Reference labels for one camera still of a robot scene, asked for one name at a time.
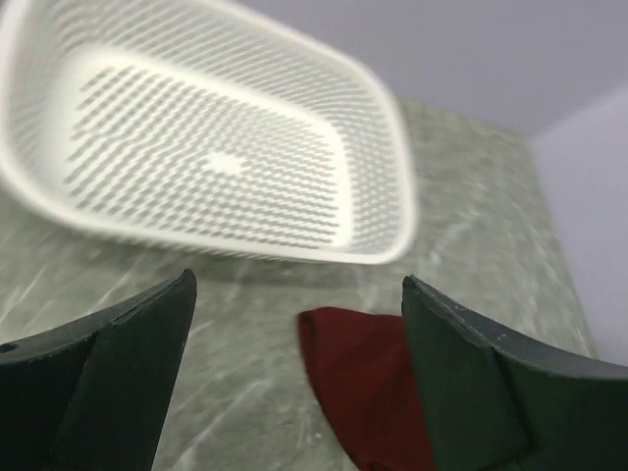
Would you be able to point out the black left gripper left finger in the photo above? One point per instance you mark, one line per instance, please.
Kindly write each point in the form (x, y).
(93, 394)

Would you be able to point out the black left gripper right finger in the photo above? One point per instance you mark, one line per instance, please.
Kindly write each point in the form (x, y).
(496, 399)

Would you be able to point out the dark red t-shirt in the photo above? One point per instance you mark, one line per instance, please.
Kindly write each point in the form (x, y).
(359, 368)

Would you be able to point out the white perforated plastic basket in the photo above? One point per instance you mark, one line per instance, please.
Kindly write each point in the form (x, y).
(203, 126)

